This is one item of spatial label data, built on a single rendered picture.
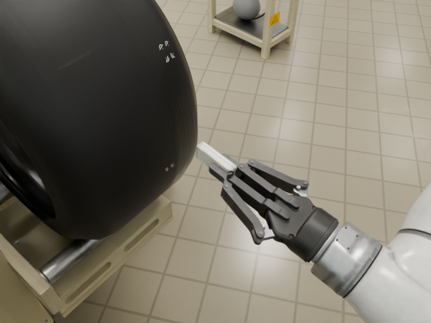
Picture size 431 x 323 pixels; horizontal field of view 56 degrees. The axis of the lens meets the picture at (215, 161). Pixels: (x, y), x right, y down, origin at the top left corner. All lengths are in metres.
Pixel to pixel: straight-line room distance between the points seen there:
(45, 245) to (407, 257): 0.86
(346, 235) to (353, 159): 1.92
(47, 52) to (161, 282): 1.45
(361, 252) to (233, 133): 1.99
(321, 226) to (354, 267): 0.07
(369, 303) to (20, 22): 0.57
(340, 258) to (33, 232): 0.84
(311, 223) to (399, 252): 0.11
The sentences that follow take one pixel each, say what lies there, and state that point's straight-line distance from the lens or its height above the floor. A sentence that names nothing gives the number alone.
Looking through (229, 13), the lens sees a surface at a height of 0.13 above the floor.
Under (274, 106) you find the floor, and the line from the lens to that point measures 2.71.
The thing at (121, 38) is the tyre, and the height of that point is 1.39.
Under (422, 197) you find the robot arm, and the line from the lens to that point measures 0.64.
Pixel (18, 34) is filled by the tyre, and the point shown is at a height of 1.43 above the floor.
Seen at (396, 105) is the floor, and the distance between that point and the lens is 2.94.
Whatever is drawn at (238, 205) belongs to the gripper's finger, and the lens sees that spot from 0.58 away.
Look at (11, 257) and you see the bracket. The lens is 0.97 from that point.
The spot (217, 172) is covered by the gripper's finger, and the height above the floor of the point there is 1.25.
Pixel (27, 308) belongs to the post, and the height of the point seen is 0.76.
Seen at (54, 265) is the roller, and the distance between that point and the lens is 0.96.
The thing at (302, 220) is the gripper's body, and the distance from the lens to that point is 0.59.
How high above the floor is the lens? 1.71
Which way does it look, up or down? 47 degrees down
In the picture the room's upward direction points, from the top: straight up
